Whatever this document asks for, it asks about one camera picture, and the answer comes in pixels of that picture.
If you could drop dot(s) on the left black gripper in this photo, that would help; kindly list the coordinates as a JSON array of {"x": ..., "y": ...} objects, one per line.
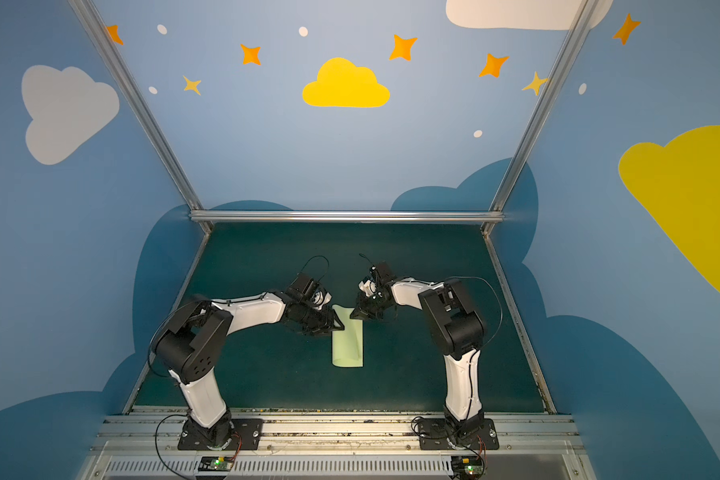
[{"x": 321, "y": 318}]

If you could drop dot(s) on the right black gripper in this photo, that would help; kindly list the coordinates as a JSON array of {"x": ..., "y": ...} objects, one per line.
[{"x": 366, "y": 306}]

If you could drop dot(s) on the light green paper sheet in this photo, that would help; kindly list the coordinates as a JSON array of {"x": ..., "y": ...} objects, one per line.
[{"x": 347, "y": 344}]

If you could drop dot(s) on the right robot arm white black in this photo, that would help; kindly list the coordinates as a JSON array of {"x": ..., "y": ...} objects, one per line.
[{"x": 456, "y": 329}]

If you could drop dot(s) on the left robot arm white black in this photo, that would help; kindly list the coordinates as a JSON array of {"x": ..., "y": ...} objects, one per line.
[{"x": 190, "y": 342}]

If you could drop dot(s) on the dark green table mat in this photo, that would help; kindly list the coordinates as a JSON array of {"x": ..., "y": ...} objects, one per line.
[{"x": 273, "y": 366}]

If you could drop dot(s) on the back horizontal aluminium bar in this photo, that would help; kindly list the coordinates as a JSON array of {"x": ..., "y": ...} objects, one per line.
[{"x": 393, "y": 217}]

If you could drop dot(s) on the right green controller board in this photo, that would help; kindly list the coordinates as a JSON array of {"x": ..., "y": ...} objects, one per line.
[{"x": 468, "y": 467}]

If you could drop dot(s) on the green controller board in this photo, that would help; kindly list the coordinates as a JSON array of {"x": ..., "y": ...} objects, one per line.
[
  {"x": 468, "y": 467},
  {"x": 216, "y": 464}
]

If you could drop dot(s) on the left green controller board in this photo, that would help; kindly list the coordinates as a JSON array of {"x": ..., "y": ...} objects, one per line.
[{"x": 216, "y": 464}]

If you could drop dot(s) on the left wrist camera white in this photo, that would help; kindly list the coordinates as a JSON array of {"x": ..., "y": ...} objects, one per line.
[{"x": 320, "y": 298}]

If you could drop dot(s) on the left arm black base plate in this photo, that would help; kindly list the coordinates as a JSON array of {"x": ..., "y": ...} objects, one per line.
[{"x": 228, "y": 434}]

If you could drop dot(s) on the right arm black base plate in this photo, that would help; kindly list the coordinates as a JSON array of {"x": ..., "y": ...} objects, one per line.
[{"x": 438, "y": 434}]

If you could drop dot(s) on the aluminium front rail bed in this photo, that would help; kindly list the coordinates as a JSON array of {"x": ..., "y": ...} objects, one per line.
[{"x": 335, "y": 445}]

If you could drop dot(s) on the left aluminium frame post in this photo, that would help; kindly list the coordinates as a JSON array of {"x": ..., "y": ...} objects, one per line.
[{"x": 91, "y": 21}]

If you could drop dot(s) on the aluminium frame post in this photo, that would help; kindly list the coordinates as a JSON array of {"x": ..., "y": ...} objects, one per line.
[
  {"x": 91, "y": 21},
  {"x": 572, "y": 44}
]

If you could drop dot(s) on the right aluminium frame post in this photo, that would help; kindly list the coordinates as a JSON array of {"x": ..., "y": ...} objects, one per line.
[{"x": 572, "y": 44}]

